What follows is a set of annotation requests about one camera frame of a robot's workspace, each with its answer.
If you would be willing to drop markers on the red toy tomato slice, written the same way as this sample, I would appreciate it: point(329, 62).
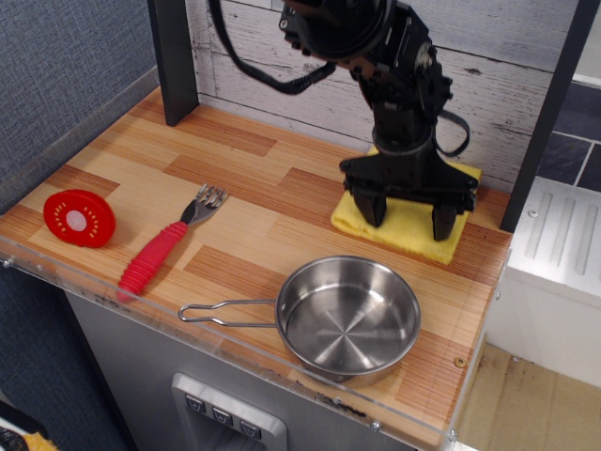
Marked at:
point(79, 217)

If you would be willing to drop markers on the silver pot with wire handle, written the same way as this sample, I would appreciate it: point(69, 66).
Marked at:
point(349, 320)

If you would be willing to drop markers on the fork with red handle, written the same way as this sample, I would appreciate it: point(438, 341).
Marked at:
point(145, 265)

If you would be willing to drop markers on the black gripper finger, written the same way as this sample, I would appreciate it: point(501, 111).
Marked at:
point(443, 221)
point(373, 208)

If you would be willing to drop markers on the dark right frame post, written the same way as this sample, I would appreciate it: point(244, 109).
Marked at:
point(577, 35)

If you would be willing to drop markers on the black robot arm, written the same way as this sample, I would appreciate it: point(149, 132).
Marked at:
point(387, 50)

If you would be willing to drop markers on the white ribbed appliance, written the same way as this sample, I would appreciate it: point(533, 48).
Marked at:
point(547, 305)

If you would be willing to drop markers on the grey toy kitchen cabinet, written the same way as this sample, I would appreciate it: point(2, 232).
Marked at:
point(138, 363)

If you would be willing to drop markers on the grey button panel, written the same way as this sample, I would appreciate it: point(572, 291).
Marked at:
point(214, 420)

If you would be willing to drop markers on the dark left frame post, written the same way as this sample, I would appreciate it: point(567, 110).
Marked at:
point(174, 56)

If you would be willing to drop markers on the dark frame post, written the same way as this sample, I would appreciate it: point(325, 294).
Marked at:
point(174, 56)
point(577, 35)

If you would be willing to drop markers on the clear acrylic edge guard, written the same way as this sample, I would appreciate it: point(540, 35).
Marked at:
point(407, 428)

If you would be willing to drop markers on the yellow cloth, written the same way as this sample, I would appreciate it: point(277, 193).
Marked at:
point(407, 226)

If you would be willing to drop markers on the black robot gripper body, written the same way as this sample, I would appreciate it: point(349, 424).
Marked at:
point(408, 166)

